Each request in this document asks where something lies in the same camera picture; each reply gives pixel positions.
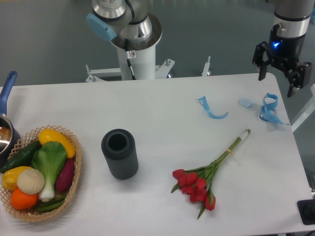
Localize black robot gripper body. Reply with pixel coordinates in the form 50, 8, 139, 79
267, 24, 305, 71

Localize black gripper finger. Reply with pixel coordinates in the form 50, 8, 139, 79
287, 62, 312, 97
252, 41, 270, 81

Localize red tulip bouquet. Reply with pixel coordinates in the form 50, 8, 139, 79
171, 129, 251, 218

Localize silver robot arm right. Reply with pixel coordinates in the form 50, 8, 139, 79
252, 0, 315, 88

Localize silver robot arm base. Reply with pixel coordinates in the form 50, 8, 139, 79
87, 0, 162, 51

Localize small light blue cap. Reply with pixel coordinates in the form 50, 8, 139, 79
239, 98, 252, 108

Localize tangled blue ribbon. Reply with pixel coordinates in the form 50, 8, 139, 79
259, 93, 289, 125

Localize blue curved ribbon strip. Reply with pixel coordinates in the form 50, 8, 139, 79
196, 96, 228, 119

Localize black box at edge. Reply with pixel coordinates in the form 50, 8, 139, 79
297, 199, 315, 225

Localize dark grey ribbed vase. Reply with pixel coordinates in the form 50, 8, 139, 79
101, 129, 138, 180

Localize purple sweet potato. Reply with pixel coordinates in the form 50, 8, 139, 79
55, 159, 75, 192

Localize green bok choy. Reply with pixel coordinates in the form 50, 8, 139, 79
31, 141, 67, 202

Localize green bean pods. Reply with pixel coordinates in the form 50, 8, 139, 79
35, 195, 66, 213

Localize dark green cucumber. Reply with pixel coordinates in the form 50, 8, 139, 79
0, 140, 42, 174

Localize woven wicker basket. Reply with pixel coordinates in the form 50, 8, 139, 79
0, 125, 82, 222

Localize yellow bell pepper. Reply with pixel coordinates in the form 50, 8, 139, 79
1, 166, 31, 191

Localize orange fruit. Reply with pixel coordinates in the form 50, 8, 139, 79
10, 188, 38, 210

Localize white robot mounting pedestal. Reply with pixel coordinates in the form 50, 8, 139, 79
85, 44, 212, 83

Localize blue handled saucepan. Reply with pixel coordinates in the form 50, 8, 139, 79
0, 71, 21, 167

